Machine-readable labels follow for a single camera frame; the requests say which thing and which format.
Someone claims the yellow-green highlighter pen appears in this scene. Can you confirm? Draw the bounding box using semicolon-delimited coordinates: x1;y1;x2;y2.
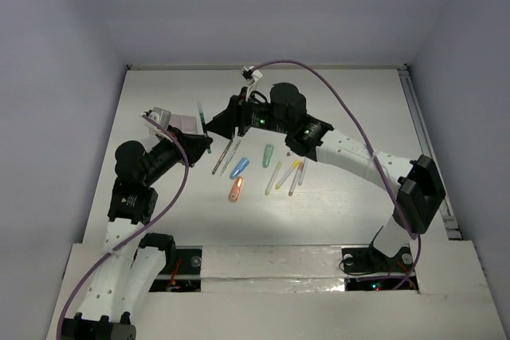
265;161;282;196

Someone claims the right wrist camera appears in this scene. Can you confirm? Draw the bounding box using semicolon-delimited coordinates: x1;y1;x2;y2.
240;66;263;98

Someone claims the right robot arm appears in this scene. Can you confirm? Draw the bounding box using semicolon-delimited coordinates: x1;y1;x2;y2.
206;83;445;270

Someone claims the light green pen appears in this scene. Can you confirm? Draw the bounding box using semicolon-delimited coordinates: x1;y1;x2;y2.
220;139;241;176

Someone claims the green correction tape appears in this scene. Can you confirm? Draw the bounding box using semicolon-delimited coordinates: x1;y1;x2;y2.
261;143;274;169

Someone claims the green ink pen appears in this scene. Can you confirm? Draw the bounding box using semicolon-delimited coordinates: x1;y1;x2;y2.
200;119;212;154

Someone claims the aluminium side rail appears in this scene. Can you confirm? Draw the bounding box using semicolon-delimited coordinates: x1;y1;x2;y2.
397;66;464;240

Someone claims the black pen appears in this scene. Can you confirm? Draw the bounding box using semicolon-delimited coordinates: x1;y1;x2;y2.
211;139;233;175

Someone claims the blue correction tape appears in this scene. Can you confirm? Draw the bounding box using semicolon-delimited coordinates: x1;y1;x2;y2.
229;157;249;180

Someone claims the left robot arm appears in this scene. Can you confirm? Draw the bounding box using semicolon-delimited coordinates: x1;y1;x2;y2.
57;127;213;339

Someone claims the white divided container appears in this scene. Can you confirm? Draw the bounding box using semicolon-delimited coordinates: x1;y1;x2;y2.
148;113;198;135

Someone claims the pink tipped white marker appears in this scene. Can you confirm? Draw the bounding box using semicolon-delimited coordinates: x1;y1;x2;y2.
288;162;304;197

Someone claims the yellow tipped marker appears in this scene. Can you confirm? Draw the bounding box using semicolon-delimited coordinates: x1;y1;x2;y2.
276;159;300;190

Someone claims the orange correction tape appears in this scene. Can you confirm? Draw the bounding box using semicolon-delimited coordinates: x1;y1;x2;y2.
228;176;244;202

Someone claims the white foam front board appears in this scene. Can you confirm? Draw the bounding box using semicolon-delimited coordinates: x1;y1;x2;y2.
45;239;501;340

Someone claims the orange banded white marker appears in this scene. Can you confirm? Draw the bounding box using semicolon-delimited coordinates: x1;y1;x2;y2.
298;158;308;186

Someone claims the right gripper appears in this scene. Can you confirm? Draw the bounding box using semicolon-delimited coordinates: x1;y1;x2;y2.
205;87;292;140

